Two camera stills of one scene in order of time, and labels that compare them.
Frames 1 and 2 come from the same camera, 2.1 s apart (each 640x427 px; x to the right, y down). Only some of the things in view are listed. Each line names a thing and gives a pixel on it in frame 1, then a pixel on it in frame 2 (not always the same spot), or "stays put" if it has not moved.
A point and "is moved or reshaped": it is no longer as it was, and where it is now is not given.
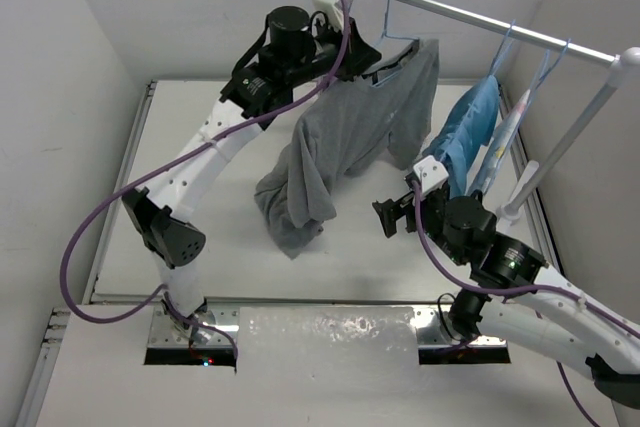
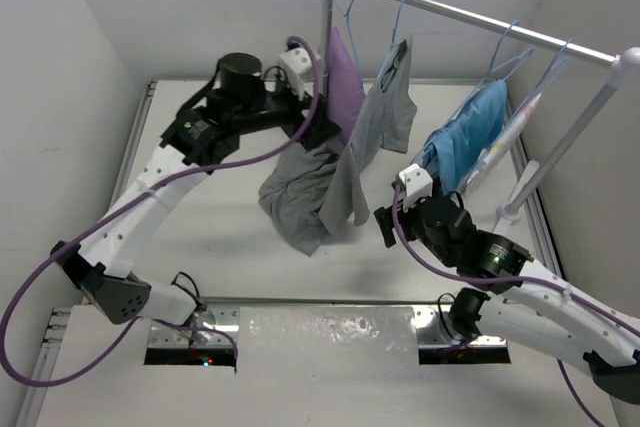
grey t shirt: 353,124 is moved or reshaped
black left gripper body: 328,43 -> 304,139
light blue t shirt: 467,124 stays put
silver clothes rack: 621,65 stays put
